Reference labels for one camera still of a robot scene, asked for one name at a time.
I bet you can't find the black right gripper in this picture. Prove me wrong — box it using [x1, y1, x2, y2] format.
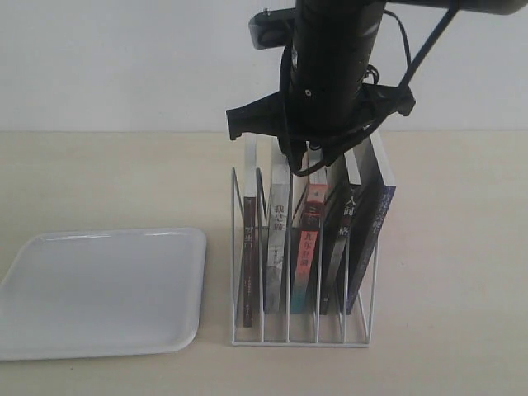
[226, 81, 415, 163]

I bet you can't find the blue moon cover book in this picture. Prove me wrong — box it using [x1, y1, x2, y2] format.
[346, 132, 396, 314]

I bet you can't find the black spine book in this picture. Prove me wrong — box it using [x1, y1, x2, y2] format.
[319, 148, 363, 316]

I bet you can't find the dark brown thin book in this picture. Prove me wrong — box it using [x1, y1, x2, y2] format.
[242, 134, 259, 329]

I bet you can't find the red spine book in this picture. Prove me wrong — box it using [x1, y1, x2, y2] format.
[290, 167, 328, 314]

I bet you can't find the grey spine book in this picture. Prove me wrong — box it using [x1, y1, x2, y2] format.
[264, 142, 290, 314]

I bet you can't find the white plastic tray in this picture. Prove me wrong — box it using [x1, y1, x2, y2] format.
[1, 228, 207, 361]

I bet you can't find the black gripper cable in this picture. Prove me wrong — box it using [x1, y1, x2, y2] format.
[276, 2, 461, 177]

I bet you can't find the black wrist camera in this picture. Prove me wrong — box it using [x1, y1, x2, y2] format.
[248, 8, 295, 50]

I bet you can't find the white wire book rack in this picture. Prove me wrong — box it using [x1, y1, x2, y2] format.
[230, 169, 380, 348]

